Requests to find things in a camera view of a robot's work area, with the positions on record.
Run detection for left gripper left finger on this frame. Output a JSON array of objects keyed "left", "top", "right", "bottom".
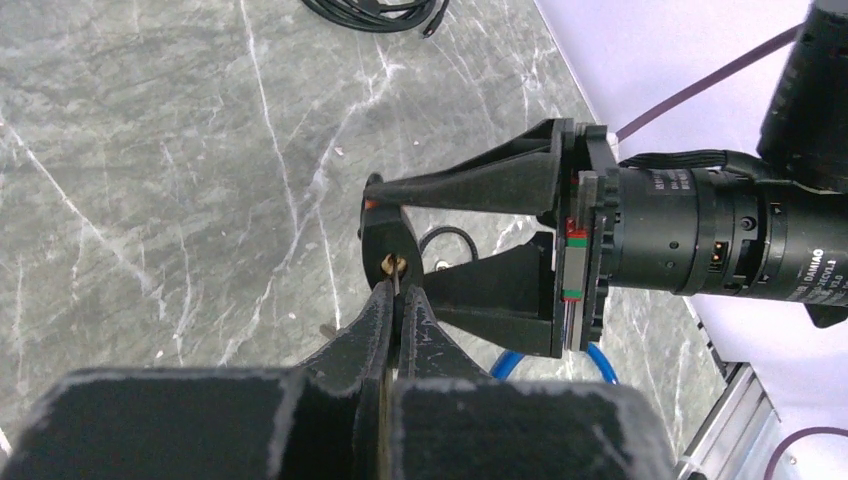
[{"left": 1, "top": 280, "right": 395, "bottom": 479}]

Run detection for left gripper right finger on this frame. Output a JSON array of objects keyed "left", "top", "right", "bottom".
[{"left": 390, "top": 286, "right": 674, "bottom": 479}]

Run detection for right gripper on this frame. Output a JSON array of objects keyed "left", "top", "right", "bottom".
[{"left": 363, "top": 119, "right": 616, "bottom": 358}]

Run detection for blue cable lock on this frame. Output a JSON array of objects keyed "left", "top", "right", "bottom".
[{"left": 489, "top": 342, "right": 620, "bottom": 384}]

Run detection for black car key bunch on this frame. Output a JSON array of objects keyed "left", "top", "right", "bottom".
[{"left": 387, "top": 255, "right": 405, "bottom": 296}]

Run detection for orange black padlock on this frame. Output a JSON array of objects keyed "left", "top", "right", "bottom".
[{"left": 358, "top": 194, "right": 424, "bottom": 292}]

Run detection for black USB cable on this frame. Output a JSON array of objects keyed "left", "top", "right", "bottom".
[{"left": 301, "top": 0, "right": 452, "bottom": 40}]

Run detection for black cable padlock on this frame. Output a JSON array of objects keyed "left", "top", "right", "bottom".
[{"left": 418, "top": 225, "right": 480, "bottom": 273}]

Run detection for aluminium rail frame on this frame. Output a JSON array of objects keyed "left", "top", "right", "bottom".
[{"left": 675, "top": 363, "right": 779, "bottom": 480}]

